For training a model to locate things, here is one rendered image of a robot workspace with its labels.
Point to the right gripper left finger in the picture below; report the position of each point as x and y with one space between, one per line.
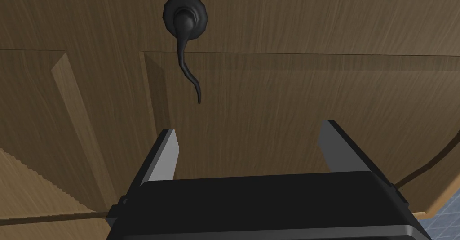
163 157

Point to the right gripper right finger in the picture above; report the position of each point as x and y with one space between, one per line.
341 150

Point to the brown wooden door leaf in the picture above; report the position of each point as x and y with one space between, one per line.
287 99

